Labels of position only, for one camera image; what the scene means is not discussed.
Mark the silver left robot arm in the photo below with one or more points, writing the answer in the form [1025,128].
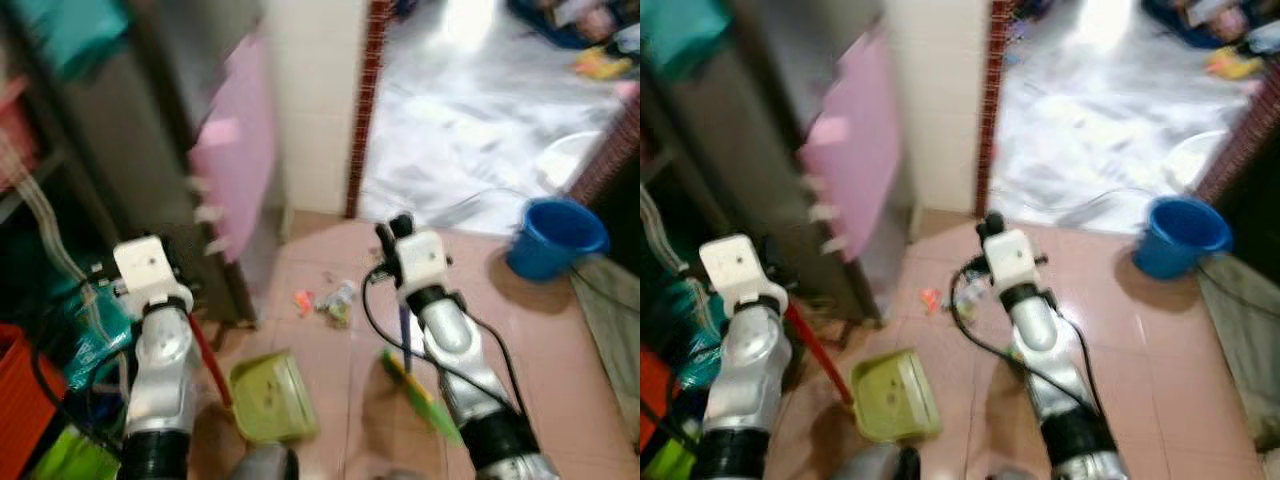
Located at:
[745,372]
[160,370]

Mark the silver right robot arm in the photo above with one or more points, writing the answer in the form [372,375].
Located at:
[462,362]
[1050,340]

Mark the clear crumpled plastic litter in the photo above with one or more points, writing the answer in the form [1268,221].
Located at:
[968,296]
[340,302]

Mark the orange-red litter wrapper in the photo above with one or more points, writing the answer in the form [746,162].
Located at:
[930,299]
[303,301]

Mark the teal plastic bag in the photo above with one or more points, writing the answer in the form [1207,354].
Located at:
[96,336]
[692,322]

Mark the grey metal cabinet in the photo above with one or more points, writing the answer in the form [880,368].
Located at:
[130,140]
[745,140]

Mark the pink foam board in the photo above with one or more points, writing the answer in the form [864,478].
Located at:
[242,150]
[857,150]

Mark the blue plastic bucket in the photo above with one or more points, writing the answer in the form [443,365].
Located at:
[1185,237]
[555,240]

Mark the orange plastic crate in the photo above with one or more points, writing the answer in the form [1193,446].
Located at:
[654,392]
[15,392]

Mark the white round basin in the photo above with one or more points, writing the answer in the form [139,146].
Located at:
[1197,160]
[568,162]

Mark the grey robot leg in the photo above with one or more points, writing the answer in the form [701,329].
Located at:
[265,463]
[880,463]

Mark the red plastic basket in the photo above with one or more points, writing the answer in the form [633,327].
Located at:
[12,132]

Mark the lime green bag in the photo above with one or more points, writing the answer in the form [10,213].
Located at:
[664,462]
[72,462]

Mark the teal cloth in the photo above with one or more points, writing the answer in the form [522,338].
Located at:
[685,30]
[70,30]

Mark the yellow plastic item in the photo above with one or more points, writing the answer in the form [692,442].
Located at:
[1232,66]
[600,66]

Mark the dark blue tub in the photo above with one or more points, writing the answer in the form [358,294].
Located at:
[1205,22]
[570,22]

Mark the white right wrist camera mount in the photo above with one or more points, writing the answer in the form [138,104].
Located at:
[1012,258]
[422,260]

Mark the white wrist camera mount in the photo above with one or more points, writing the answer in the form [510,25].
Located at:
[733,265]
[143,265]
[422,260]
[1012,258]

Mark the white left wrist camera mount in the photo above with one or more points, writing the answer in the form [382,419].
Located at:
[733,265]
[143,265]

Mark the red brick door frame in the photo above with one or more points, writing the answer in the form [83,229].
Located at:
[366,100]
[991,100]

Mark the red brick wall edge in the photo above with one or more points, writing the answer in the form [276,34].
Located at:
[612,150]
[1242,148]

